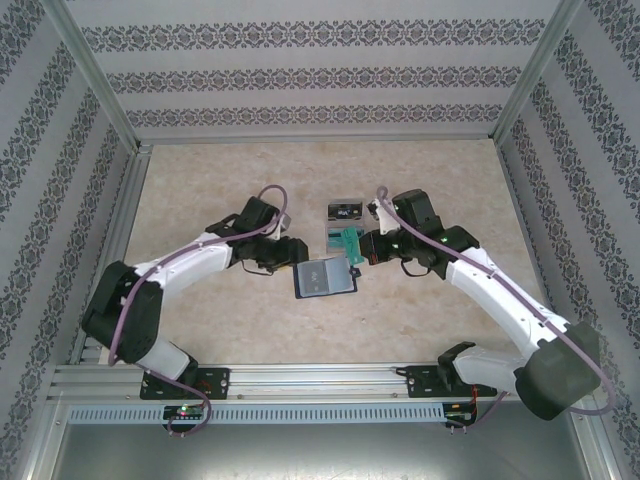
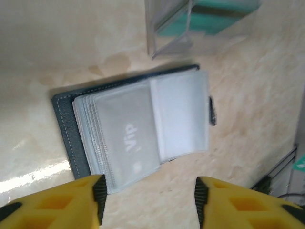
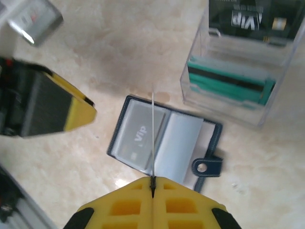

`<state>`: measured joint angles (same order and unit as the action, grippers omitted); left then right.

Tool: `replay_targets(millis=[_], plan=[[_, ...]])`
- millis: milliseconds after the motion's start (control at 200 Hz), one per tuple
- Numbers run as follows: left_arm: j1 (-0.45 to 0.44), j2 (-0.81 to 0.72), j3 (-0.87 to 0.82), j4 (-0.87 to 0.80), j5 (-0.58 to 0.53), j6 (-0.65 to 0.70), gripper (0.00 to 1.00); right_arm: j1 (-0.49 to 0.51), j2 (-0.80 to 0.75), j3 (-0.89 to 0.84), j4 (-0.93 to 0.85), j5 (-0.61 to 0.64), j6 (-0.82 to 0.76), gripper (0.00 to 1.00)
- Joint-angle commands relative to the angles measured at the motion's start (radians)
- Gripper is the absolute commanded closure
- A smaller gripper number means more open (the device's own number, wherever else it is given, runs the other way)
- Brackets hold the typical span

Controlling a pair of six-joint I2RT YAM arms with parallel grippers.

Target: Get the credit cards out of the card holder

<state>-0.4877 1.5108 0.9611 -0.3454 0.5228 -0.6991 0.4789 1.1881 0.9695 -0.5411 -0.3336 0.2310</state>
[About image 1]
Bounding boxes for aluminium frame beam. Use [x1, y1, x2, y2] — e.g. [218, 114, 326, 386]
[134, 133, 496, 147]

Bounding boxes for aluminium frame post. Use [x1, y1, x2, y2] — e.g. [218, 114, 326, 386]
[489, 0, 587, 144]
[42, 0, 154, 156]

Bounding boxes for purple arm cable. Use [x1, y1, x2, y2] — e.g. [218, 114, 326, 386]
[107, 184, 292, 437]
[375, 185, 618, 431]

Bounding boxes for left controller circuit board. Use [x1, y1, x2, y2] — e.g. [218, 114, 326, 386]
[163, 404, 206, 420]

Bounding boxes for thin black right gripper wire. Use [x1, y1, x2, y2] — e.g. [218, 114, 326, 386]
[399, 257, 434, 278]

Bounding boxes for thin black left gripper wire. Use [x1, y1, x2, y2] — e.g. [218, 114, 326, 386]
[238, 257, 277, 277]

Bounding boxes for thin black gripper wire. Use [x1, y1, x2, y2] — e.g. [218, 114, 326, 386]
[399, 257, 434, 278]
[238, 257, 277, 277]

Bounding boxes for clear acrylic card box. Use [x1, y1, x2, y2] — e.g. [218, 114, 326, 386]
[323, 198, 374, 254]

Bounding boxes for slotted grey cable duct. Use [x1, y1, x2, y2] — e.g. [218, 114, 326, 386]
[67, 403, 446, 425]

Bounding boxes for black VIP credit card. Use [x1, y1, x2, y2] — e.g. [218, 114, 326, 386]
[298, 263, 327, 296]

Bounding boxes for black VIP cards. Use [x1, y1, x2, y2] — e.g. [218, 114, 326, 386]
[327, 200, 364, 222]

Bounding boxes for aluminium mounting rail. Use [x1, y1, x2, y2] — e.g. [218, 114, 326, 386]
[49, 362, 586, 401]

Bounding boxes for grey metal shelf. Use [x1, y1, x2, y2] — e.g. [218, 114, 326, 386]
[49, 422, 601, 480]

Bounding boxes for blue leather card holder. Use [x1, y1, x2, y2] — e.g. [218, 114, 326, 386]
[292, 256, 363, 300]

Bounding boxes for aluminium side floor rail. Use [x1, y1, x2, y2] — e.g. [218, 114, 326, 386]
[69, 144, 154, 366]

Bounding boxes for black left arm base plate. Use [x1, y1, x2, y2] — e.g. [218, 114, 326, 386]
[139, 367, 231, 401]

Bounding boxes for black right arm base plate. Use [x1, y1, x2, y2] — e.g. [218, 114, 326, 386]
[405, 364, 496, 400]

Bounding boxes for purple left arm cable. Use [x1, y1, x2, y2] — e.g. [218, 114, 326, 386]
[107, 184, 292, 437]

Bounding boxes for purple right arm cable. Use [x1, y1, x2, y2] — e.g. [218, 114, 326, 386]
[375, 185, 618, 431]

